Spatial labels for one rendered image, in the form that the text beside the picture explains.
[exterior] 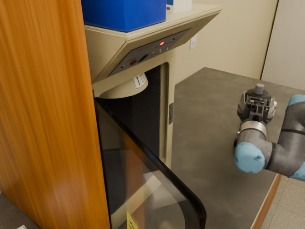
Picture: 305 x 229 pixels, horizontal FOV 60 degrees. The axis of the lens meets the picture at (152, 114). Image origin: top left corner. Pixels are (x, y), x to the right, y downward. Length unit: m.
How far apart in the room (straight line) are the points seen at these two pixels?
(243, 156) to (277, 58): 2.94
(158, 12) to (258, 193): 0.70
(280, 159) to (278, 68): 2.93
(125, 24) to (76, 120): 0.15
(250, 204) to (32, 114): 0.69
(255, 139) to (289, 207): 1.59
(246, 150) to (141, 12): 0.45
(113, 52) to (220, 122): 0.93
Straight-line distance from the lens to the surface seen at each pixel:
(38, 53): 0.41
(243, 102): 0.97
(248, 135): 0.77
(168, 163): 0.90
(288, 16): 3.49
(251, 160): 0.72
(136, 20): 0.41
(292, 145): 0.76
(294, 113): 0.79
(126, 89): 0.63
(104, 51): 0.42
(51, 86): 0.41
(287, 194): 2.41
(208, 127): 1.22
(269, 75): 3.68
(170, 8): 0.55
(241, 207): 0.90
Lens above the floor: 1.60
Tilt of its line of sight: 31 degrees down
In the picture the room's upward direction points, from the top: straight up
